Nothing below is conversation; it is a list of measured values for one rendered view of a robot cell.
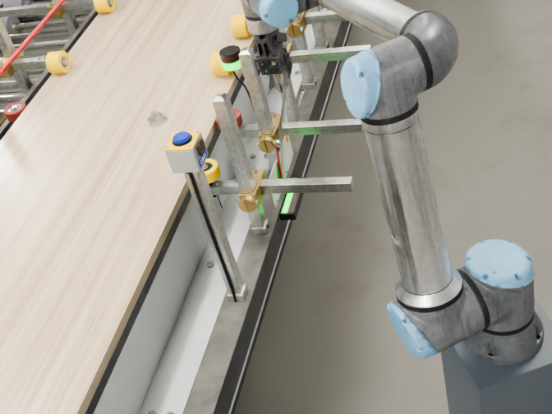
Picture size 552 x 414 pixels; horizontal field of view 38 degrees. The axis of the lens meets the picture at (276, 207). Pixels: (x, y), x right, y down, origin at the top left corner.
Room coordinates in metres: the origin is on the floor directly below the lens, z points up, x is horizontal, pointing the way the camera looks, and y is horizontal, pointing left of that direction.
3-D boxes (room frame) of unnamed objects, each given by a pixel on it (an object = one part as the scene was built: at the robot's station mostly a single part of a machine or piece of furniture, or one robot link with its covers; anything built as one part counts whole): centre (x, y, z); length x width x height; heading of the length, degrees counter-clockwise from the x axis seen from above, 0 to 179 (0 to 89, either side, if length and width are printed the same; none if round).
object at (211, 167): (1.88, 0.16, 0.85); 0.08 x 0.08 x 0.11
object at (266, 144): (2.04, -0.05, 0.84); 0.13 x 0.06 x 0.05; 157
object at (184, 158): (1.55, 0.16, 1.18); 0.07 x 0.07 x 0.08; 67
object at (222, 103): (1.79, 0.06, 0.93); 0.03 x 0.03 x 0.48; 67
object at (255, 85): (2.02, -0.04, 0.91); 0.03 x 0.03 x 0.48; 67
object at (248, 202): (1.81, 0.05, 0.83); 0.13 x 0.06 x 0.05; 157
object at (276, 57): (1.97, -0.10, 1.16); 0.09 x 0.08 x 0.12; 157
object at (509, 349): (1.26, -0.45, 0.65); 0.19 x 0.19 x 0.10
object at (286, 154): (1.98, -0.05, 0.75); 0.26 x 0.01 x 0.10; 157
